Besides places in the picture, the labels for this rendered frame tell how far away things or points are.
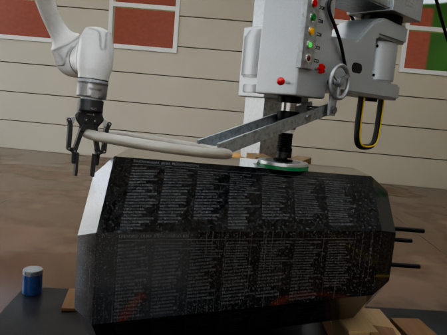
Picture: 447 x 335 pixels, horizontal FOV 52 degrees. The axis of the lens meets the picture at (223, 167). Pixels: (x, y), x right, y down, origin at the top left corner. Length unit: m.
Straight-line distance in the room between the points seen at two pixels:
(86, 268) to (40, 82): 7.11
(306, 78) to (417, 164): 6.72
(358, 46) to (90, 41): 1.23
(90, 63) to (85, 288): 0.83
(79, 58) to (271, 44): 0.82
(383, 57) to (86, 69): 1.52
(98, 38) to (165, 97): 6.68
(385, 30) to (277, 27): 0.65
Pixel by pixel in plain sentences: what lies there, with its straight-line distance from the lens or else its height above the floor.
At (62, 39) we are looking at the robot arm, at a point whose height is 1.25.
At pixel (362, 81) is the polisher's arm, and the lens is 2.24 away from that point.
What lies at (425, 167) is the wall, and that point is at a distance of 8.56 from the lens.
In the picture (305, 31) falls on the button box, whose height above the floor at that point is 1.39.
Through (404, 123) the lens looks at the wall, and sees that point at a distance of 8.37.
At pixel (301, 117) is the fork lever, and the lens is 1.96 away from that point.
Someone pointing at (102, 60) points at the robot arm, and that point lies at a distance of 1.43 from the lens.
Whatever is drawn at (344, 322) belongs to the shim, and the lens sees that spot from 2.18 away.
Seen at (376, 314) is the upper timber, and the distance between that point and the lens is 2.36.
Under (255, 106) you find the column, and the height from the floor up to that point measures 1.10.
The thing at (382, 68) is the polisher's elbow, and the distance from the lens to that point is 2.45.
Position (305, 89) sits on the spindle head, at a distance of 1.88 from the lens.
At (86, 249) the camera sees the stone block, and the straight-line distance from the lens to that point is 1.78.
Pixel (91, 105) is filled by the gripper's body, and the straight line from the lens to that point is 1.43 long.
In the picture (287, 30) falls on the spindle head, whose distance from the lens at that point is 1.91.
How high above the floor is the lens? 1.09
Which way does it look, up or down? 8 degrees down
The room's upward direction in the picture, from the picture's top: 5 degrees clockwise
